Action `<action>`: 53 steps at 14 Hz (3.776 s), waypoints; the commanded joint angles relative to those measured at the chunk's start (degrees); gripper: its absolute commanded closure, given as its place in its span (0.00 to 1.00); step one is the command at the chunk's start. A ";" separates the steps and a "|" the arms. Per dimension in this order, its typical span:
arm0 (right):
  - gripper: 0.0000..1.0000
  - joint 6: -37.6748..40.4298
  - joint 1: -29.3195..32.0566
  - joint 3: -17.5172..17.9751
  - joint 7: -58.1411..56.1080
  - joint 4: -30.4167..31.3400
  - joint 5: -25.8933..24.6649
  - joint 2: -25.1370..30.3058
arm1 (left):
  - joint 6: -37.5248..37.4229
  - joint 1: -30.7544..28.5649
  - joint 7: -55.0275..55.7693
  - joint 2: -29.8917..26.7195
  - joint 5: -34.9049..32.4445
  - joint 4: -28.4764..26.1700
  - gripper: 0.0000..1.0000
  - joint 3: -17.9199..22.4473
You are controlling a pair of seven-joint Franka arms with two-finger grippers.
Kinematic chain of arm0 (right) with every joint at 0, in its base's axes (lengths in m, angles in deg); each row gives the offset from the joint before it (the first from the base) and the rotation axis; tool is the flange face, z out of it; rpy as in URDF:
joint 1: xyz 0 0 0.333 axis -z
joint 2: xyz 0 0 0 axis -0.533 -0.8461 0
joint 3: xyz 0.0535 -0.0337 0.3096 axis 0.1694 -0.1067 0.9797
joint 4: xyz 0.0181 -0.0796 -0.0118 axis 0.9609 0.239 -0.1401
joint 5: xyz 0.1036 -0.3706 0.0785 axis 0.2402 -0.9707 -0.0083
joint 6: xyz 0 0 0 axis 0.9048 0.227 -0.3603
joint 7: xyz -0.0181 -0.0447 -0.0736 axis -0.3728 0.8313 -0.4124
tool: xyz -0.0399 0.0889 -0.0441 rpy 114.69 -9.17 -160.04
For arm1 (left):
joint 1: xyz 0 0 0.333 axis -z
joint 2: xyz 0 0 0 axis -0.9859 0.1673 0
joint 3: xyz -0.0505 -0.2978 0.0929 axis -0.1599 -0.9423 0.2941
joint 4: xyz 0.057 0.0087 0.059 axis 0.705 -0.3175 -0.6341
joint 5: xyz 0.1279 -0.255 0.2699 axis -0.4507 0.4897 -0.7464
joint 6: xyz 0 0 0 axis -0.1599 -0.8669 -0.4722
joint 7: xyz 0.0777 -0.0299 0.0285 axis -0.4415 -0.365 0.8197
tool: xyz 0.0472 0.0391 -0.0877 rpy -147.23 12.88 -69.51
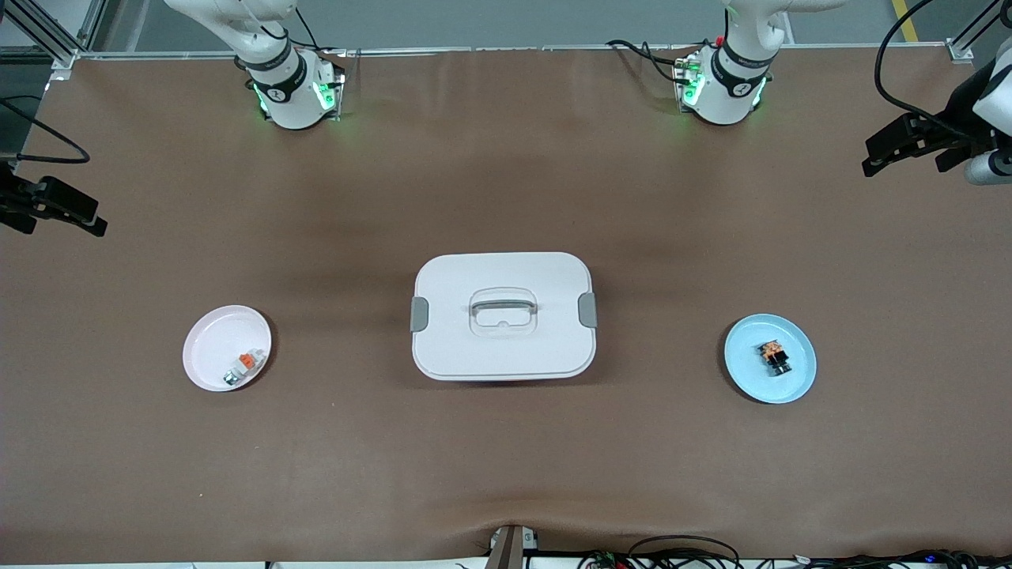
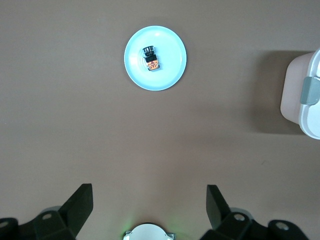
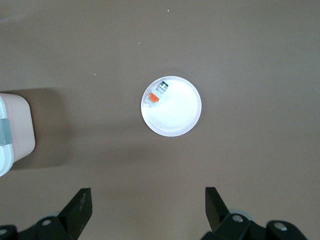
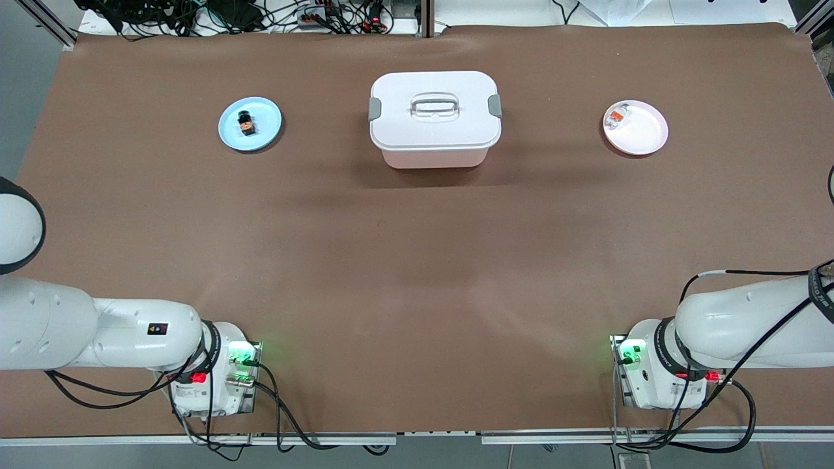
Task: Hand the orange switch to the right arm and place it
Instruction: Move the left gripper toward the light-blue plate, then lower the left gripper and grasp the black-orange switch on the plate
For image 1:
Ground orange black push-button switch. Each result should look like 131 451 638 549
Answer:
757 340 795 377

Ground pink round plate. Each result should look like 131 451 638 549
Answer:
182 305 273 393

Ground light blue round plate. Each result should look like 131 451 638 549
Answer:
723 313 818 405

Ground white lidded storage box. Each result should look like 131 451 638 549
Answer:
410 251 599 382

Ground aluminium frame corner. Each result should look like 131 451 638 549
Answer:
0 0 108 70
945 0 1012 66

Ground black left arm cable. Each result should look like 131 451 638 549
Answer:
874 0 1012 147

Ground black left arm base cables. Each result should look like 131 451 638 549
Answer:
606 37 701 85

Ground black right arm base cable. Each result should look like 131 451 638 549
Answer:
269 6 349 61

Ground grey box lid handle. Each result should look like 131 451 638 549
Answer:
470 289 539 317

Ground tangled black cables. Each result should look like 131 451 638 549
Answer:
577 534 1012 569

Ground brown camera support post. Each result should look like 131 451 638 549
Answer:
485 523 539 569

